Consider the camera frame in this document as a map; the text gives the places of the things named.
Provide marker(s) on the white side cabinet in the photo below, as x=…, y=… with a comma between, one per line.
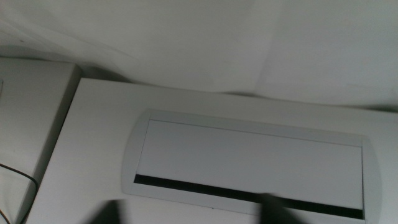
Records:
x=28, y=124

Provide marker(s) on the white backdrop cloth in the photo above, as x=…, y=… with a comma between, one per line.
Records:
x=199, y=40

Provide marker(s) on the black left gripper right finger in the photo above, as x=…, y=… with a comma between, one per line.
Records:
x=278, y=210

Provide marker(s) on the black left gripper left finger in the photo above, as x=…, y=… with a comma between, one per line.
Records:
x=107, y=213

